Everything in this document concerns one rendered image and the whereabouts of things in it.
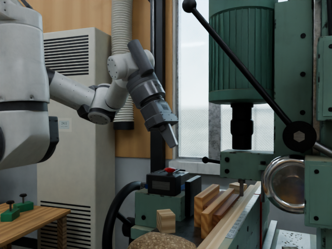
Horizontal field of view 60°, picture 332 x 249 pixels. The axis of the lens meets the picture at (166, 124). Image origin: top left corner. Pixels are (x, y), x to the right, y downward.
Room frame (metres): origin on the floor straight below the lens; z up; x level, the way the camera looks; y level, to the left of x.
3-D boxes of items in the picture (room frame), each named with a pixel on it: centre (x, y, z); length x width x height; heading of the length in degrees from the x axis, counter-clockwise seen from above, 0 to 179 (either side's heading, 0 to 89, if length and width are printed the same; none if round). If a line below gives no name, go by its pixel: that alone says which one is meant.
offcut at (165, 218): (0.65, 0.00, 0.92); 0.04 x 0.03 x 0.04; 16
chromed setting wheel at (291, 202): (0.59, -0.26, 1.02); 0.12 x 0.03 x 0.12; 64
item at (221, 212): (0.70, -0.15, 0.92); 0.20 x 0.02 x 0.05; 154
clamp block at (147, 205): (0.80, -0.01, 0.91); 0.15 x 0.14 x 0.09; 154
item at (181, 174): (0.80, 0.00, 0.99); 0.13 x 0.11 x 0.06; 154
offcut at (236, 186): (0.97, -0.24, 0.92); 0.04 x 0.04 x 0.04; 40
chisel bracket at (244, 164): (0.75, -0.22, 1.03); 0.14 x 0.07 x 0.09; 64
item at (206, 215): (0.71, -0.14, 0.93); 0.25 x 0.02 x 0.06; 154
